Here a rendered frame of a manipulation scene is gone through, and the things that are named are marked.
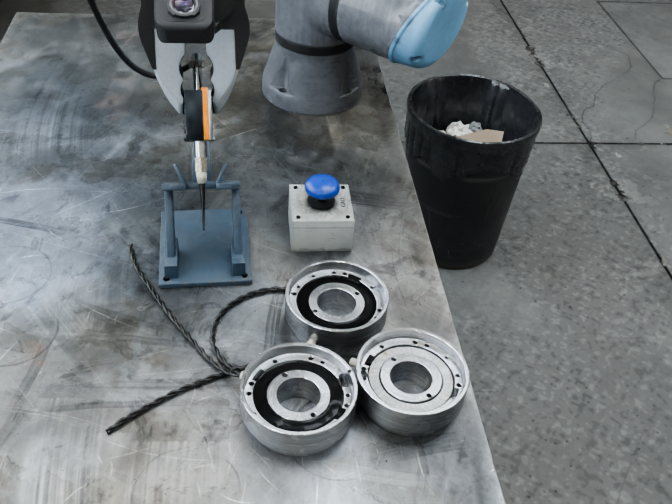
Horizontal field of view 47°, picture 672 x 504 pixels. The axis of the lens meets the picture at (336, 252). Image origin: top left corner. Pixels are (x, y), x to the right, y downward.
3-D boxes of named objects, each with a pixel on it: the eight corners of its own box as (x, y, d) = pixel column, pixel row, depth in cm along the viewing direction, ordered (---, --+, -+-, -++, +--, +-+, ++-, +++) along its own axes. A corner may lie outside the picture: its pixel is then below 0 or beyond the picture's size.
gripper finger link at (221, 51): (242, 85, 79) (230, -2, 73) (245, 115, 75) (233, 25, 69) (212, 88, 79) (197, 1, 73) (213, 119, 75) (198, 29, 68)
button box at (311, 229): (352, 251, 90) (355, 218, 87) (291, 251, 89) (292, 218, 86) (345, 208, 96) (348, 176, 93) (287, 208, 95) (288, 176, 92)
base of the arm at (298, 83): (261, 65, 123) (261, 5, 116) (355, 67, 124) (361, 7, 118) (263, 115, 111) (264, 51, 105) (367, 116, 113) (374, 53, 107)
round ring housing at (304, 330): (313, 275, 86) (315, 247, 84) (400, 309, 83) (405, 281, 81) (265, 335, 79) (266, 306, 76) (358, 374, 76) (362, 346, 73)
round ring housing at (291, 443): (372, 399, 74) (377, 370, 71) (319, 482, 66) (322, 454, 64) (278, 355, 77) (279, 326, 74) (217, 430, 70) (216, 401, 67)
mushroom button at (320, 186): (338, 226, 89) (342, 191, 86) (304, 226, 89) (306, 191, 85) (335, 205, 92) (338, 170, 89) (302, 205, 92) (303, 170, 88)
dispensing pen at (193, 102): (188, 231, 73) (179, 49, 71) (189, 227, 77) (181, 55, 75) (211, 230, 74) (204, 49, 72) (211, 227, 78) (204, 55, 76)
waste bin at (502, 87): (519, 278, 209) (560, 144, 182) (397, 280, 206) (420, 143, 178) (489, 201, 235) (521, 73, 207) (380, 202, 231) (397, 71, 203)
